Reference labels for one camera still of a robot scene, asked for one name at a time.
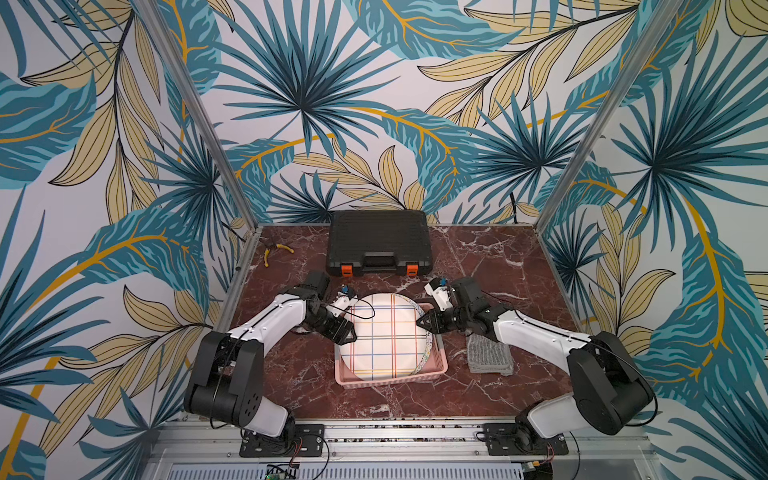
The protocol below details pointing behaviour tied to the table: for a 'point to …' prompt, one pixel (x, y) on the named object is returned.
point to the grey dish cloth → (485, 356)
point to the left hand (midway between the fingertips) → (344, 336)
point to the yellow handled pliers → (266, 253)
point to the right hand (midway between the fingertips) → (419, 320)
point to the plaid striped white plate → (390, 344)
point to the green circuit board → (275, 476)
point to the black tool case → (378, 242)
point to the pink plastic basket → (432, 365)
